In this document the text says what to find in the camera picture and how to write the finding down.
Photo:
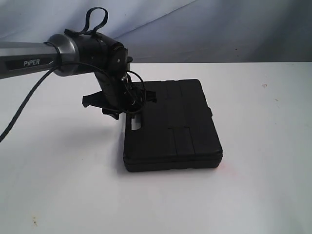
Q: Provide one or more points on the white backdrop cloth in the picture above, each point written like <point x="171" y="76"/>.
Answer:
<point x="175" y="31"/>

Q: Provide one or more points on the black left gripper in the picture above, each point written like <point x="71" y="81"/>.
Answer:
<point x="125" y="94"/>

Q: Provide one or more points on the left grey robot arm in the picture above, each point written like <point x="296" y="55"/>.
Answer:
<point x="69" y="55"/>

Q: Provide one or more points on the black plastic carry case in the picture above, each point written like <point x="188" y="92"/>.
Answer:
<point x="177" y="131"/>

